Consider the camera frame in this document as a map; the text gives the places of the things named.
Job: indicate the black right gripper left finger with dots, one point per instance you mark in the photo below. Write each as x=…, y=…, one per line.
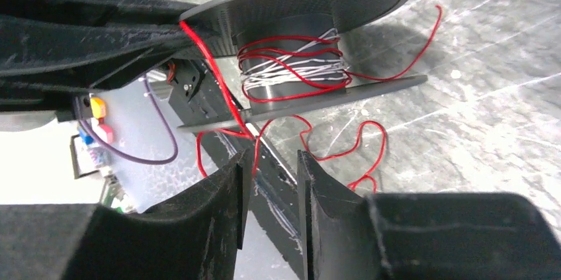
x=194, y=235

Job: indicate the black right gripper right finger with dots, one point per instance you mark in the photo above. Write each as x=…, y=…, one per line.
x=419, y=235

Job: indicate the dark grey cable spool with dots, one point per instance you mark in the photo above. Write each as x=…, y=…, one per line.
x=288, y=54

